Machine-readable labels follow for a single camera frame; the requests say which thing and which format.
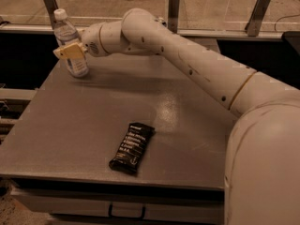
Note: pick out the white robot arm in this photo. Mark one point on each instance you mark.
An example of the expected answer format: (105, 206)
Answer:
(262, 167)

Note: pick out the metal bracket post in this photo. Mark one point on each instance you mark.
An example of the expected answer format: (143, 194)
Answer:
(50, 3)
(173, 14)
(254, 24)

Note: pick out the middle metal bracket post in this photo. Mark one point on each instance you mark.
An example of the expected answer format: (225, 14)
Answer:
(173, 14)

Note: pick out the grey cabinet drawer front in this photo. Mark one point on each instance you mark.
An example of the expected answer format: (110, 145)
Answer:
(76, 208)

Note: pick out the right metal bracket post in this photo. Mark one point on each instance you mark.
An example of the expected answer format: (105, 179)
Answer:
(254, 24)

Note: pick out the black drawer handle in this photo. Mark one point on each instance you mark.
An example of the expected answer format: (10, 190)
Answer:
(126, 210)

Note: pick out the clear plastic water bottle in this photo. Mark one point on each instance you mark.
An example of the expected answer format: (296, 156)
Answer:
(66, 34)

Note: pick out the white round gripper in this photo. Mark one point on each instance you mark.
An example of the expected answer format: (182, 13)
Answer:
(91, 39)

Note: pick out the left metal bracket post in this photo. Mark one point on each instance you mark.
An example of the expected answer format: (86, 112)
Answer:
(50, 3)

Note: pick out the black snack bar wrapper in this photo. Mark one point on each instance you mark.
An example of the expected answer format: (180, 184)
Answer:
(132, 148)

